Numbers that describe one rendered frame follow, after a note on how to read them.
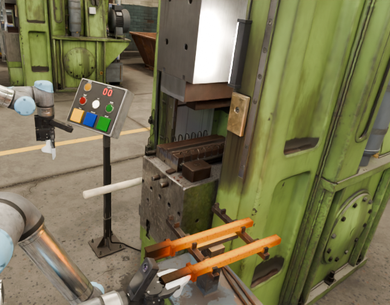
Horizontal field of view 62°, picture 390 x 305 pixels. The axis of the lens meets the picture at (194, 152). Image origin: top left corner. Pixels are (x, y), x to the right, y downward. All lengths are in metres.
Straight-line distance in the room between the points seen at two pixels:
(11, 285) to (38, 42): 4.56
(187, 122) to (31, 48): 4.66
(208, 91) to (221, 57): 0.17
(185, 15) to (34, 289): 1.80
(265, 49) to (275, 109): 0.23
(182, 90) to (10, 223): 0.94
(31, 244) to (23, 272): 1.56
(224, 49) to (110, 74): 5.52
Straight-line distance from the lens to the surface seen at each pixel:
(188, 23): 1.44
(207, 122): 1.98
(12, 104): 1.47
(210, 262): 1.05
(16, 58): 6.46
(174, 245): 1.09
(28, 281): 2.42
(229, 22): 1.49
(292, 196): 1.78
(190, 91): 1.49
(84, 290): 1.03
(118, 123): 1.89
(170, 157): 1.63
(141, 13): 10.68
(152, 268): 0.90
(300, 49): 1.30
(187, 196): 1.52
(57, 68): 6.27
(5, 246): 0.77
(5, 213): 0.81
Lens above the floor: 1.67
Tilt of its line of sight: 24 degrees down
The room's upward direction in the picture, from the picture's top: 7 degrees clockwise
